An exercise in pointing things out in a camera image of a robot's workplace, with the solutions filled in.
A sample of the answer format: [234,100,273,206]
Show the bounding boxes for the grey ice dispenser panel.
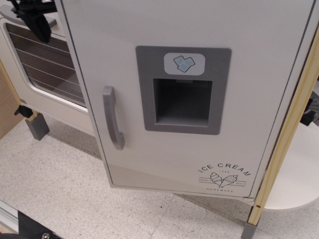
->
[136,46,232,135]

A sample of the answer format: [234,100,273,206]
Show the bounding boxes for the grey left foot cap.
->
[25,114,50,140]

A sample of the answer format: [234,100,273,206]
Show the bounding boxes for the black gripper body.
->
[9,0,57,17]

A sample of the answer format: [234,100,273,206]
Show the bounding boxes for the black clamp right edge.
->
[300,91,319,126]

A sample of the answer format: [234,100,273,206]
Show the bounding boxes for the left wooden side panel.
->
[0,62,23,138]

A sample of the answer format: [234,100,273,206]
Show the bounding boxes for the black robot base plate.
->
[0,211,61,239]

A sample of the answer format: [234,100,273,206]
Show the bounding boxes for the grey right foot cap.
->
[241,223,257,239]

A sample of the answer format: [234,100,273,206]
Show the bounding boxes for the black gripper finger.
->
[23,14,51,43]

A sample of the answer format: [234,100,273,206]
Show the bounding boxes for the grey oven door handle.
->
[0,5,57,28]

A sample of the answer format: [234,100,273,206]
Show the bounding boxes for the grey foot cap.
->
[241,223,257,239]
[25,114,50,140]

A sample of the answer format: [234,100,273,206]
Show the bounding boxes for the white toy oven door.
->
[0,13,94,135]

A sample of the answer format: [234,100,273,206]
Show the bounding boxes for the white round table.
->
[264,122,319,211]

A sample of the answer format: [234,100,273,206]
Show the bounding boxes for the white toy fridge door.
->
[57,0,319,199]

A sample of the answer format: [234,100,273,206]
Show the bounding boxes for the black clamp knob left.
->
[14,105,33,118]

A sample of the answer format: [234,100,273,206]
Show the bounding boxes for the aluminium rail bottom left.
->
[0,200,18,233]

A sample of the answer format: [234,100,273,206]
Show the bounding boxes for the right wooden cabinet post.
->
[247,30,319,226]

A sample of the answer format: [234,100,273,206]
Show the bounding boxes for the grey fridge door handle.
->
[103,86,125,150]

